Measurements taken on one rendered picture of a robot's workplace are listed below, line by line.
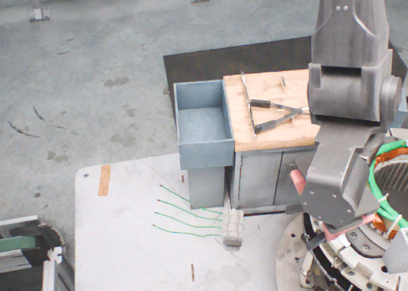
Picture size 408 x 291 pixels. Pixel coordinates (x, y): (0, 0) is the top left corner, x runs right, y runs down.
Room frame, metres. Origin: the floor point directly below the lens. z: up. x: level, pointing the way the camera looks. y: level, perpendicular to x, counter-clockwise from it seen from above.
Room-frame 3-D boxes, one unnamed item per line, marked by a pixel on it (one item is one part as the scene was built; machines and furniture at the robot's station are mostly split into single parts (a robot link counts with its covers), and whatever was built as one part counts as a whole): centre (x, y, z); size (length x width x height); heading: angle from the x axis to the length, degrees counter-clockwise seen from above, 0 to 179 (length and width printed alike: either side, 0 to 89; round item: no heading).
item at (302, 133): (0.65, -0.15, 1.05); 0.20 x 0.19 x 0.02; 94
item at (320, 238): (0.29, -0.15, 1.17); 0.04 x 0.01 x 0.02; 124
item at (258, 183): (0.65, -0.15, 0.91); 0.19 x 0.19 x 0.26; 4
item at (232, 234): (0.51, -0.06, 0.80); 0.10 x 0.05 x 0.04; 173
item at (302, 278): (0.40, -0.21, 0.81); 0.07 x 0.03 x 0.01; 176
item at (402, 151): (0.47, -0.34, 1.12); 0.06 x 0.02 x 0.04; 94
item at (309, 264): (0.40, -0.21, 0.91); 0.02 x 0.02 x 0.21
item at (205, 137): (0.64, 0.01, 0.92); 0.17 x 0.11 x 0.28; 4
